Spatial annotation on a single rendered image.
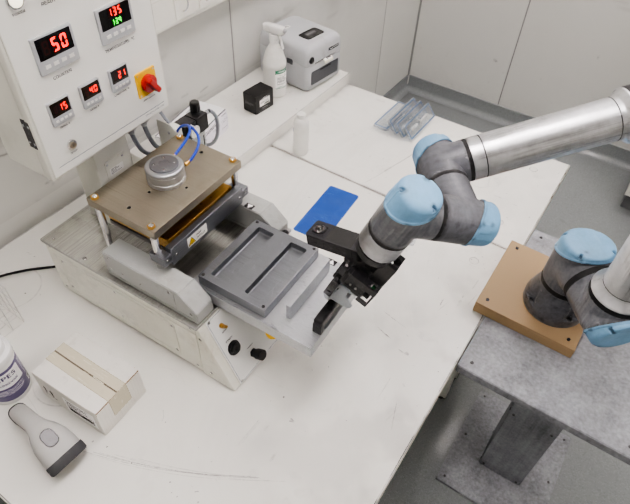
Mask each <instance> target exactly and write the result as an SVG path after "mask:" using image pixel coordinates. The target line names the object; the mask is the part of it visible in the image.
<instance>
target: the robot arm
mask: <svg viewBox="0 0 630 504"><path fill-rule="evenodd" d="M616 141H622V142H623V143H625V144H630V84H628V85H625V86H622V87H618V88H616V89H614V90H613V92H612V93H611V95H610V96H609V97H606V98H603V99H599V100H596V101H592V102H589V103H585V104H582V105H578V106H575V107H571V108H568V109H564V110H561V111H557V112H554V113H550V114H547V115H543V116H540V117H536V118H533V119H530V120H526V121H523V122H519V123H516V124H512V125H509V126H505V127H502V128H498V129H495V130H491V131H488V132H484V133H481V134H477V135H474V136H470V137H467V138H464V139H461V140H457V141H452V140H451V139H450V138H449V137H448V136H446V135H444V134H437V133H434V134H430V135H427V136H425V137H423V138H422V139H421V140H419V141H418V142H417V144H416V145H415V147H414V149H413V154H412V158H413V162H414V165H415V171H416V174H410V175H406V176H404V177H403V178H401V179H400V180H399V181H398V182H397V183H396V184H395V185H394V186H393V188H392V189H390V190H389V191H388V193H387V194H386V196H385V198H384V200H383V202H382V203H381V204H380V206H379V207H378V208H377V210H376V211H375V213H374V214H373V215H372V217H371V218H370V219H369V220H368V222H367V223H366V225H365V226H364V227H363V229H362V230H361V232H360V234H359V233H356V232H353V231H350V230H347V229H344V228H341V227H338V226H335V225H332V224H329V223H326V222H323V221H320V220H318V221H316V222H315V223H314V224H313V225H312V226H311V228H310V229H309V230H308V231H307V232H306V238H307V243H308V244H309V245H311V246H314V247H317V248H320V249H323V250H326V251H328V252H331V253H334V254H337V255H340V256H342V257H344V261H343V263H342V264H341V265H340V266H339V268H338V269H337V270H336V272H335V273H334V274H333V277H334V276H335V277H334V278H333V279H332V281H331V282H330V283H329V285H328V286H327V287H326V289H325V290H324V291H323V292H324V297H325V298H326V299H327V300H328V299H332V300H334V301H335V302H337V303H339V304H340V305H342V306H344V307H346V308H351V307H352V304H351V302H350V301H349V299H348V298H347V293H350V294H352V295H354V296H357V298H356V299H355V300H356V301H357V302H359V303H360V304H361V305H363V306H364V307H366V306H367V305H368V303H369V302H370V301H371V300H372V299H373V298H374V297H375V296H376V295H377V294H378V292H379V291H380V289H381V288H382V287H383V286H384V285H385V284H386V283H387V282H388V280H389V279H390V278H391V277H392V276H393V275H394V274H395V273H396V272H397V270H398V269H399V267H400V266H401V264H402V263H403V262H404V260H405V259H406V258H404V257H403V256H402V255H400V254H401V253H402V252H403V251H404V250H405V249H406V248H407V247H408V245H409V244H410V243H411V242H412V241H413V240H414V239H422V240H430V241H437V242H445V243H452V244H460V245H462V246H468V245H469V246H486V245H488V244H490V243H491V242H492V241H493V240H494V238H495V237H496V236H497V234H498V232H499V229H500V225H501V215H500V211H499V209H498V207H497V206H496V205H495V204H494V203H492V202H488V201H486V200H484V199H480V200H479V199H477V197H476V195H475V193H474V190H473V188H472V186H471V184H470V182H471V181H475V180H479V179H482V178H486V177H489V176H493V175H497V174H500V173H504V172H507V171H511V170H515V169H518V168H522V167H526V166H529V165H533V164H536V163H540V162H544V161H547V160H551V159H554V158H558V157H562V156H565V155H569V154H573V153H576V152H580V151H583V150H587V149H591V148H594V147H598V146H602V145H605V144H609V143H612V142H616ZM616 254H617V248H616V245H615V244H614V242H613V241H612V240H611V239H610V238H609V237H607V236H606V235H604V234H603V233H601V232H597V231H595V230H592V229H588V228H574V229H570V230H568V231H566V232H564V233H563V234H562V235H561V237H560V238H559V240H558V241H557V242H556V243H555V246H554V249H553V251H552V253H551V255H550V257H549V259H548V261H547V262H546V264H545V266H544V268H543V270H542V271H541V272H539V273H538V274H537V275H535V276H534V277H533V278H531V279H530V280H529V281H528V283H527V285H526V287H525V289H524V291H523V302H524V305H525V307H526V308H527V310H528V311H529V313H530V314H531V315H532V316H533V317H534V318H536V319H537V320H538V321H540V322H542V323H544V324H546V325H548V326H551V327H556V328H570V327H573V326H576V325H578V324H579V323H580V325H581V327H582V329H583V333H585V335H586V336H587V338H588V340H589V341H590V343H591V344H593V345H595V346H597V347H614V346H619V345H623V344H626V343H629V342H630V235H629V237H628V238H627V240H626V241H625V243H624V244H623V246H622V247H621V249H620V251H619V252H618V254H617V255H616ZM391 262H394V264H392V263H391ZM337 288H339V289H338V290H337ZM370 296H371V298H370V299H369V300H368V301H367V302H366V301H364V300H363V299H362V298H360V297H364V298H366V299H368V298H369V297H370Z"/></svg>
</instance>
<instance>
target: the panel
mask: <svg viewBox="0 0 630 504"><path fill-rule="evenodd" d="M204 324H205V326H206V327H207V329H208V331H209V332H210V334H211V336H212V337H213V339H214V341H215V342H216V344H217V346H218V348H219V349H220V351H221V353H222V354H223V356H224V358H225V359H226V361H227V363H228V364H229V366H230V368H231V370H232V371H233V373H234V375H235V376H236V378H237V380H238V381H239V383H240V385H242V383H243V382H244V381H245V380H246V378H247V377H248V376H249V375H250V373H251V372H252V371H253V370H254V369H255V367H256V366H257V365H258V364H259V362H260V361H261V360H257V359H255V358H254V357H251V354H250V351H251V350H252V349H253V348H255V349H257V348H260V349H264V350H266V353H268V351H269V350H270V349H271V348H272V346H273V345H274V344H275V343H276V341H277V340H278V339H276V338H274V337H273V336H271V335H269V334H267V333H265V332H264V331H262V330H260V329H258V328H256V327H255V326H253V325H251V324H249V323H247V322H245V321H244V320H242V319H240V318H238V317H236V316H235V315H233V314H231V313H229V312H227V311H226V310H224V309H222V308H220V307H219V308H218V310H217V311H216V312H215V313H214V314H213V315H212V316H211V317H210V318H209V319H208V320H207V321H206V322H205V323H204ZM234 341H237V342H239V343H240V345H241V348H240V351H239V353H238V354H236V355H234V354H232V353H231V352H230V346H231V344H232V343H233V342H234Z"/></svg>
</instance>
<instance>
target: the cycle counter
mask: <svg viewBox="0 0 630 504"><path fill-rule="evenodd" d="M39 45H40V48H41V51H42V54H43V57H44V59H45V58H47V57H49V56H51V55H53V54H56V53H58V52H60V51H62V50H64V49H66V48H68V47H70V43H69V40H68V36H67V33H66V30H63V31H61V32H59V33H57V34H54V35H52V36H50V37H48V38H46V39H43V40H41V41H39Z"/></svg>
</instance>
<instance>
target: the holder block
mask: <svg viewBox="0 0 630 504"><path fill-rule="evenodd" d="M318 253H319V249H318V248H316V247H314V246H311V245H309V244H308V243H306V242H303V241H301V240H299V239H297V238H295V237H293V236H291V235H288V234H286V233H284V232H282V231H280V230H278V229H276V228H274V227H271V226H269V225H267V224H265V223H263V222H261V221H259V220H255V221H254V222H253V223H252V224H251V225H250V226H249V227H248V228H247V229H246V230H245V231H244V232H243V233H242V234H241V235H240V236H238V237H237V238H236V239H235V240H234V241H233V242H232V243H231V244H230V245H229V246H228V247H227V248H226V249H225V250H224V251H223V252H222V253H221V254H220V255H219V256H218V257H217V258H216V259H215V260H214V261H213V262H211V263H210V264H209V265H208V266H207V267H206V268H205V269H204V270H203V271H202V272H201V273H200V274H199V275H198V277H199V283H200V284H202V285H204V286H206V287H208V288H210V289H211V290H213V291H215V292H217V293H219V294H221V295H223V296H224V297H226V298H228V299H230V300H232V301H234V302H235V303H237V304H239V305H241V306H243V307H245V308H247V309H248V310H250V311H252V312H254V313H256V314H258V315H259V316H261V317H263V318H266V317H267V316H268V314H269V313H270V312H271V311H272V310H273V309H274V307H275V306H276V305H277V304H278V303H279V302H280V300H281V299H282V298H283V297H284V296H285V295H286V293H287V292H288V291H289V290H290V289H291V288H292V286H293V285H294V284H295V283H296V282H297V281H298V279H299V278H300V277H301V276H302V275H303V274H304V273H305V271H306V270H307V269H308V268H309V267H310V266H311V264H312V263H313V262H314V261H315V260H316V259H317V257H318Z"/></svg>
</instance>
